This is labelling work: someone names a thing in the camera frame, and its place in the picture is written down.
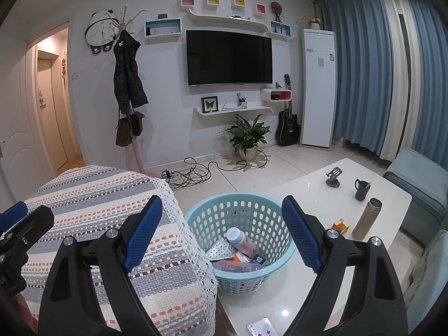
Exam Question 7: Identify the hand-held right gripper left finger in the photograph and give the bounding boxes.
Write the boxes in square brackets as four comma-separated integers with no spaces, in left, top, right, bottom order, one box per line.
[38,195,163,336]

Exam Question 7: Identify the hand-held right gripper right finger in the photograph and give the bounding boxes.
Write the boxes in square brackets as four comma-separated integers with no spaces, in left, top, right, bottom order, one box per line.
[282,196,408,336]

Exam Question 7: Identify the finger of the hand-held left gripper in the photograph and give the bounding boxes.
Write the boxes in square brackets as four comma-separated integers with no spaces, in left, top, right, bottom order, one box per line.
[0,201,29,232]
[0,205,55,253]

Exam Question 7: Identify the light blue plastic basket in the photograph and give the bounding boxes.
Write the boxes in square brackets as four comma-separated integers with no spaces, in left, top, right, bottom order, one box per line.
[184,192,294,295]

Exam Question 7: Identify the person's left forearm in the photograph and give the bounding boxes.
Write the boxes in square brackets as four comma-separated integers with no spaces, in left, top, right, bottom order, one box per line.
[14,292,39,333]

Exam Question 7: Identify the striped woven blanket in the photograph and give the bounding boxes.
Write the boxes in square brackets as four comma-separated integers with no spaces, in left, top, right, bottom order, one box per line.
[21,164,219,336]

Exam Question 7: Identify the bottle with white cap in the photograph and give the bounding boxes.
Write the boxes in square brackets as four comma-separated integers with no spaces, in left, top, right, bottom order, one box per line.
[226,227,260,258]

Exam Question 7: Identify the metal phone stand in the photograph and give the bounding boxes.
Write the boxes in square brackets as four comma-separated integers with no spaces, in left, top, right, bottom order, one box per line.
[325,167,344,186]

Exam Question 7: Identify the brown thermos bottle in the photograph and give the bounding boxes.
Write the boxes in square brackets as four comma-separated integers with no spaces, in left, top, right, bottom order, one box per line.
[352,198,383,241]

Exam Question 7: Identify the black mug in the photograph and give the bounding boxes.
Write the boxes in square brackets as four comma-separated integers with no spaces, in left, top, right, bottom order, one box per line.
[354,178,372,202]

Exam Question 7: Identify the polka dot bag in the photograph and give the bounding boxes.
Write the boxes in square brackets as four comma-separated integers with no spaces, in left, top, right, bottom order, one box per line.
[205,238,237,261]

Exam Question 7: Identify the white room door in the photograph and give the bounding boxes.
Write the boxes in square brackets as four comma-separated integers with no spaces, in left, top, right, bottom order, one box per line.
[0,45,41,202]

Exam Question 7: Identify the brown hanging bag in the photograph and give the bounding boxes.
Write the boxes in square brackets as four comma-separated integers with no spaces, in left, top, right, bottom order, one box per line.
[116,112,133,148]

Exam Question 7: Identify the playing card box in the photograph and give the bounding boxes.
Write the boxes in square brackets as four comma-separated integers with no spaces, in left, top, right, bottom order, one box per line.
[247,318,277,336]

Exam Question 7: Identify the black acoustic guitar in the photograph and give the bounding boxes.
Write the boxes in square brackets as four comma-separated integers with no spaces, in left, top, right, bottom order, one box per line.
[276,74,302,146]

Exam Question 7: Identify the dark hanging bag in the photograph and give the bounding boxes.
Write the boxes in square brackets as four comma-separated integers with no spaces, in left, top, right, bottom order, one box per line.
[131,111,145,137]

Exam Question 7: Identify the hallway door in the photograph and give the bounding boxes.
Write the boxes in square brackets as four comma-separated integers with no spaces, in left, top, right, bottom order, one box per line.
[37,51,69,172]

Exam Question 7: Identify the potted green plant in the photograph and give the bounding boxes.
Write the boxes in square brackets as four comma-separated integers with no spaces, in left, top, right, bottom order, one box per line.
[224,114,272,162]

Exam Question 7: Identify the white standing air conditioner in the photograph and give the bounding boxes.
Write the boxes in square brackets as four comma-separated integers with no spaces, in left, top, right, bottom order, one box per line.
[300,29,336,148]

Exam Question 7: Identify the teal armchair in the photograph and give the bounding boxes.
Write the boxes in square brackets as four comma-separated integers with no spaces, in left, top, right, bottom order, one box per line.
[383,147,448,239]

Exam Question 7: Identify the grey-green cushion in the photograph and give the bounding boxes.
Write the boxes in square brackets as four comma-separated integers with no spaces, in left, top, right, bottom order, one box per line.
[402,229,448,336]

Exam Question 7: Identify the white and pink shelf box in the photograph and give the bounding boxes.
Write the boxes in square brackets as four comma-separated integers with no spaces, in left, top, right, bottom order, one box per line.
[260,88,292,101]

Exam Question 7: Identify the low curved white shelf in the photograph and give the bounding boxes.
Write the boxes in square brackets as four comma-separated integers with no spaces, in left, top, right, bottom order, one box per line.
[193,106,274,116]

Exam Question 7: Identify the black coat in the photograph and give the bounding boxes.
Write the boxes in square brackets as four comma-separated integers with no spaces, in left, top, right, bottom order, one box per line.
[113,30,148,114]

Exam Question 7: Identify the blue and white curtain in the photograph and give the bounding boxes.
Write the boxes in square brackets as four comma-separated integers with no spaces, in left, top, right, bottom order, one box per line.
[311,0,448,172]

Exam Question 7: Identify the wide blue-lined box shelf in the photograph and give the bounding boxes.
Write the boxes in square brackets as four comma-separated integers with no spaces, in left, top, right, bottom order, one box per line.
[144,18,183,39]

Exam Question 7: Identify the small blue-lined box shelf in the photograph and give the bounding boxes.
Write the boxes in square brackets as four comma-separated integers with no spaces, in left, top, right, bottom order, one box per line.
[269,21,292,39]

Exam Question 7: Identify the flower vase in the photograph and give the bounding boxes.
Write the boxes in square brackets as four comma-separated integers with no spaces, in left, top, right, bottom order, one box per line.
[303,14,324,30]

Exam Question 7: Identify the long curved white shelf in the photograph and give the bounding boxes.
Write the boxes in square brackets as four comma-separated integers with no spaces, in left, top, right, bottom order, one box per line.
[185,9,268,34]

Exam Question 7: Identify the black floor cables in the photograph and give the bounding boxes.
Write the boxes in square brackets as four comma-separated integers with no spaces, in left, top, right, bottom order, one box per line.
[168,147,268,186]

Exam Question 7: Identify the butterfly picture frame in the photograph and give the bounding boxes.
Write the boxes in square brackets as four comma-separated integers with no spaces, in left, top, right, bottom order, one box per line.
[201,96,219,113]

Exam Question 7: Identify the wall-mounted television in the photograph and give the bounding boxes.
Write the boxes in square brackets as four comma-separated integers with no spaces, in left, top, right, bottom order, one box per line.
[186,30,273,87]

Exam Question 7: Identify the panda wall clock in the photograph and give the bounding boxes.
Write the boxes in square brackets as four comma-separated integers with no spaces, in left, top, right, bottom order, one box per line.
[85,10,121,54]

